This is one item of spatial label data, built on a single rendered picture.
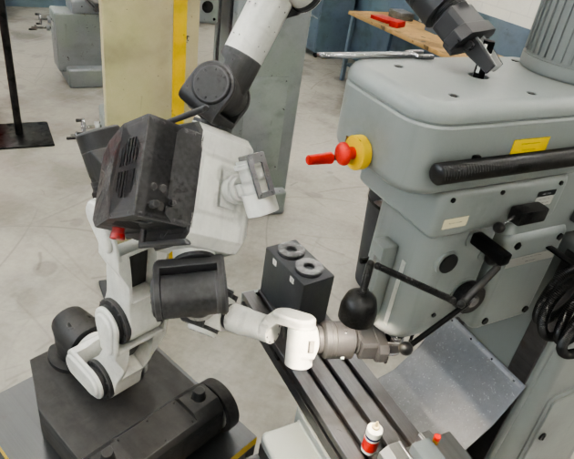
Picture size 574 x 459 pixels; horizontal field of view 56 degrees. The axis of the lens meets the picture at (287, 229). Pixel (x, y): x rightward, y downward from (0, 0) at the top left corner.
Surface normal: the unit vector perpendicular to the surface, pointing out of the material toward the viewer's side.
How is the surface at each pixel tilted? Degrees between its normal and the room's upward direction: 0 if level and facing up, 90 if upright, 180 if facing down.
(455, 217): 90
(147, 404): 0
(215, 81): 61
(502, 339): 90
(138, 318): 81
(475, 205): 90
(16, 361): 0
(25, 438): 0
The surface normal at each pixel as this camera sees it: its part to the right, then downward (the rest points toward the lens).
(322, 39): 0.44, 0.53
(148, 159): 0.73, -0.05
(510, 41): -0.88, 0.15
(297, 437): 0.13, -0.83
